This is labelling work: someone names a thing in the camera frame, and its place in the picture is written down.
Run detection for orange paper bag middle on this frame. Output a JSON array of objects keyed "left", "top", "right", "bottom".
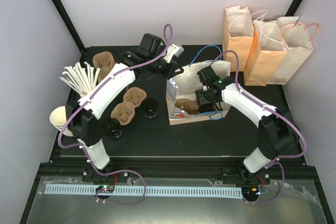
[{"left": 244, "top": 20, "right": 287, "bottom": 86}]

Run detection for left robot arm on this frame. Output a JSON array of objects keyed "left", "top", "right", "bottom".
[{"left": 66, "top": 33, "right": 184, "bottom": 182}]

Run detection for brown cup carrier stack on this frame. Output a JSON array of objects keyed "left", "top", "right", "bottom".
[{"left": 92, "top": 51, "right": 116, "bottom": 83}]

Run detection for light blue cable duct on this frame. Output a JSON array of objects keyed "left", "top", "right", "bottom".
[{"left": 44, "top": 184, "right": 243, "bottom": 199}]

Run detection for cup of white straws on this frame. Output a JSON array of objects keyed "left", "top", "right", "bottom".
[{"left": 59, "top": 62, "right": 100, "bottom": 98}]

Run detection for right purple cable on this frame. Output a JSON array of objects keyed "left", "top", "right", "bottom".
[{"left": 207, "top": 50, "right": 308, "bottom": 159}]

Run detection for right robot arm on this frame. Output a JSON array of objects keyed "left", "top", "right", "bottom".
[{"left": 195, "top": 66, "right": 300, "bottom": 184}]

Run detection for orange paper bag white handles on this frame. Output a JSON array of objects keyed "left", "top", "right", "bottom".
[{"left": 222, "top": 5, "right": 268, "bottom": 72}]

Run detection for brown carrier half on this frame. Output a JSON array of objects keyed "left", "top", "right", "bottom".
[{"left": 111, "top": 87, "right": 147, "bottom": 125}]

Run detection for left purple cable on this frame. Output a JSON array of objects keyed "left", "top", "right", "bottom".
[{"left": 57, "top": 23, "right": 174, "bottom": 149}]

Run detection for beige paper bag orange handles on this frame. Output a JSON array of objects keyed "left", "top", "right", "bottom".
[{"left": 268, "top": 16, "right": 319, "bottom": 85}]

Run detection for white paper cup stack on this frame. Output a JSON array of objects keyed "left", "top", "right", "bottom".
[{"left": 49, "top": 106, "right": 67, "bottom": 131}]

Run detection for blue checkered paper bag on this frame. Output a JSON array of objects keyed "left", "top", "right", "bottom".
[{"left": 166, "top": 60, "right": 230, "bottom": 126}]

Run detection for purple cable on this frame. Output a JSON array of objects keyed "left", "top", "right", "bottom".
[
  {"left": 57, "top": 23, "right": 174, "bottom": 149},
  {"left": 207, "top": 50, "right": 308, "bottom": 159}
]

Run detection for brown pulp cup carrier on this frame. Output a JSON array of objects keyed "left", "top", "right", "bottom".
[{"left": 175, "top": 99, "right": 200, "bottom": 115}]

